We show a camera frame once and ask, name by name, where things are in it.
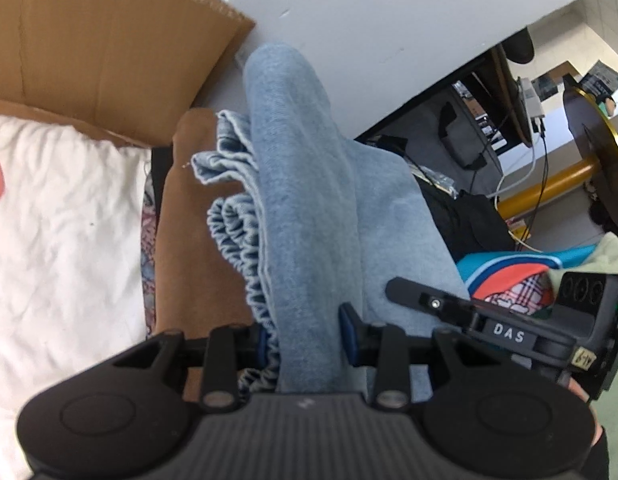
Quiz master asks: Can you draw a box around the red plaid cloth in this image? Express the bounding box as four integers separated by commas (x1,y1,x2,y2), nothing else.
484,273,554,315

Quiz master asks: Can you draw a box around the brown garment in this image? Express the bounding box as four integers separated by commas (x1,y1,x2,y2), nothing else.
152,108,262,403

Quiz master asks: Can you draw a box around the light blue denim garment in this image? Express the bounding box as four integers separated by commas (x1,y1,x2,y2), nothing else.
190,44,467,393

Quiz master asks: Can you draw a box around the white power adapter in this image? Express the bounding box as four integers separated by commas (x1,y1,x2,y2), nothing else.
517,78,545,133

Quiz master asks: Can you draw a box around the black garment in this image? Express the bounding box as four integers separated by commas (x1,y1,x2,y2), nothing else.
353,134,517,264

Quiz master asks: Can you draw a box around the teal orange striped garment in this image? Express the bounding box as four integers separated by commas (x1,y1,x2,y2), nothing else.
456,245,595,300

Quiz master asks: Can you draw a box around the cream patterned bed sheet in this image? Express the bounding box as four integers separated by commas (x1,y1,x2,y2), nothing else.
0,115,150,479

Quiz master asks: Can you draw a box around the colourful patterned cloth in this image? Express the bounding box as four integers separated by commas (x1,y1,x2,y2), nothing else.
141,164,157,336

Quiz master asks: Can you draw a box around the brown cardboard box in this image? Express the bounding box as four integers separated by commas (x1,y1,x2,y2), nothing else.
0,0,254,146

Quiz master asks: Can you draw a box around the gold round table base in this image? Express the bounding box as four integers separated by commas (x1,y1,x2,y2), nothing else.
498,87,618,226

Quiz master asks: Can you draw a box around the person's right hand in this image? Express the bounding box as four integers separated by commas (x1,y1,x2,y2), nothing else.
568,378,603,445

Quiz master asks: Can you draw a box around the light green cloth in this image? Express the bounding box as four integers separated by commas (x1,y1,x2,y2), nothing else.
532,233,618,318

